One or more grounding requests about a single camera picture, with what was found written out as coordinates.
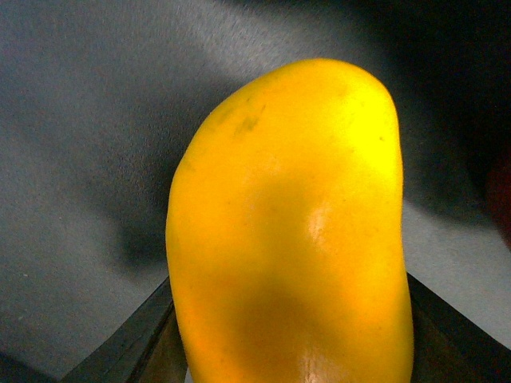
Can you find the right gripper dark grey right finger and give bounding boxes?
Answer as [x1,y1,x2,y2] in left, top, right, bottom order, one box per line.
[408,275,510,382]

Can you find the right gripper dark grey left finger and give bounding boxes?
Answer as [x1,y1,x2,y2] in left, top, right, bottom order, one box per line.
[61,279,188,382]

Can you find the yellow mango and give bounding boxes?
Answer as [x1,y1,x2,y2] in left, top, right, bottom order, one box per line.
[166,58,414,382]

